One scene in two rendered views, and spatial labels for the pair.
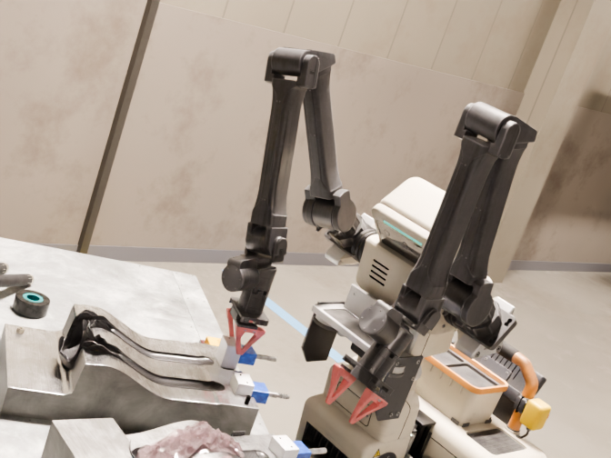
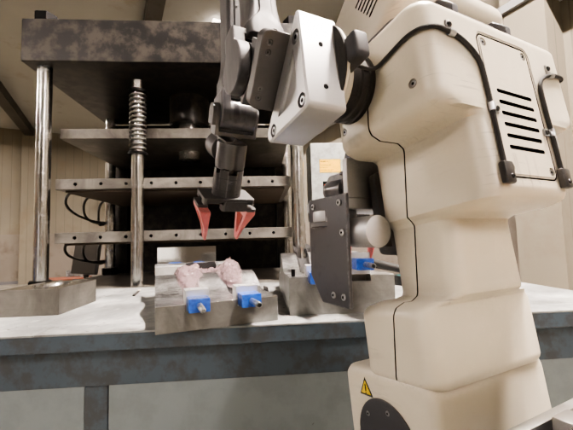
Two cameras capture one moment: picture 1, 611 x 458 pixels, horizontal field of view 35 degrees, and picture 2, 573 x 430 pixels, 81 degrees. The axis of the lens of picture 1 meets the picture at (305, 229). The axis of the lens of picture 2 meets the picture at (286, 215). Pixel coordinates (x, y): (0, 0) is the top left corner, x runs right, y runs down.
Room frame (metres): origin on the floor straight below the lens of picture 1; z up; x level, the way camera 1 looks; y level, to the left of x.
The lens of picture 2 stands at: (2.09, -0.80, 0.98)
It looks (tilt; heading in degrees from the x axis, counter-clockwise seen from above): 4 degrees up; 109
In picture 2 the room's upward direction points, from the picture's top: 2 degrees counter-clockwise
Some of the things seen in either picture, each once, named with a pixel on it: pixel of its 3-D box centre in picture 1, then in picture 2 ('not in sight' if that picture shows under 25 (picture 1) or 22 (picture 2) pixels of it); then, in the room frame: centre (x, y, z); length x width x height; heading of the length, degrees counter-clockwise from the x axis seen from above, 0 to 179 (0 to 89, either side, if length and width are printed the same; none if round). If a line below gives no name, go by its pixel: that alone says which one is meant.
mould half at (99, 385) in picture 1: (129, 368); (323, 274); (1.84, 0.25, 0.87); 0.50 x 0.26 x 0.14; 114
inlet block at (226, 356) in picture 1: (248, 354); (364, 264); (1.99, 0.02, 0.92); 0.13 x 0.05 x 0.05; 115
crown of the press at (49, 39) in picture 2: not in sight; (189, 109); (0.94, 0.81, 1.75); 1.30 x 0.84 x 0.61; 24
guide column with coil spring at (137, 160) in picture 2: not in sight; (137, 217); (0.92, 0.44, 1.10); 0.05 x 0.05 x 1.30
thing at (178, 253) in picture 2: not in sight; (197, 261); (1.02, 0.76, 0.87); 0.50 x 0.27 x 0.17; 114
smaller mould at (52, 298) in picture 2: not in sight; (52, 296); (1.11, -0.09, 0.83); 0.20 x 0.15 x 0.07; 114
